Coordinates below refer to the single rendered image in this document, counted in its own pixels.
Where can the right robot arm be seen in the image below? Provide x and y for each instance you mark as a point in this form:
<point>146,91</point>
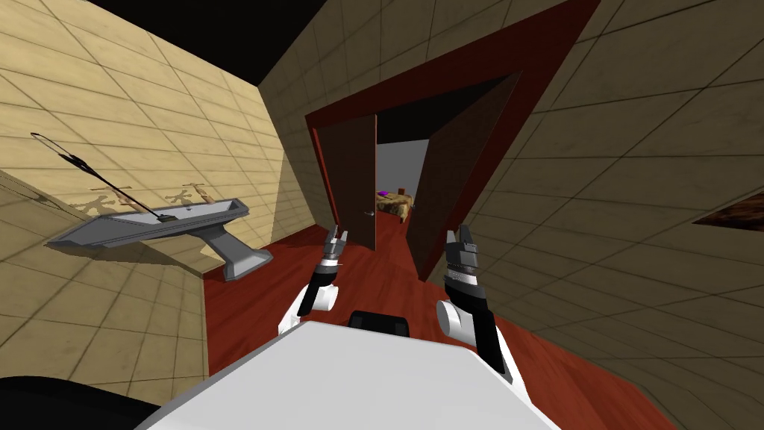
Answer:
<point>471,316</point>

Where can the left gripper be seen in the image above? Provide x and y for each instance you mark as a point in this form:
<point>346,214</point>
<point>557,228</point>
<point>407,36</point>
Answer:
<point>332,250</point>

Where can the wide dark brown door leaf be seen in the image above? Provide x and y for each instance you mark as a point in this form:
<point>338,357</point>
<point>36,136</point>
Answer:
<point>453,179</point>

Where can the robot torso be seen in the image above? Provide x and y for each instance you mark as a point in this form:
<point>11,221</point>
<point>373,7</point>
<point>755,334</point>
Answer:
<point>334,382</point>

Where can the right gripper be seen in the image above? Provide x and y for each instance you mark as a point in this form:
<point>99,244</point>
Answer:
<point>462,263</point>

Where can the narrow dark brown door leaf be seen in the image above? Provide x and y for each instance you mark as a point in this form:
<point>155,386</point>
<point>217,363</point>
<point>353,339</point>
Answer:
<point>355,179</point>

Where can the grey pedestal sink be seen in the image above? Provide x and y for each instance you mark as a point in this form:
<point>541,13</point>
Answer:
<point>233,254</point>

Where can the brown bed with purple pillow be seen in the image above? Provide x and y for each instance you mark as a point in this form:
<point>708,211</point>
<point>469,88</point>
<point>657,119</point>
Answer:
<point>394,205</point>

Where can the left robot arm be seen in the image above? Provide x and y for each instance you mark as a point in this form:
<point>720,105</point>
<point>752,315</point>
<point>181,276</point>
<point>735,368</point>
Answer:
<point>311,297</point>

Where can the black thin rod with loop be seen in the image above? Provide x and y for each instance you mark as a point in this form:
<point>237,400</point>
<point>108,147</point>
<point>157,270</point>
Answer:
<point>95,174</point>

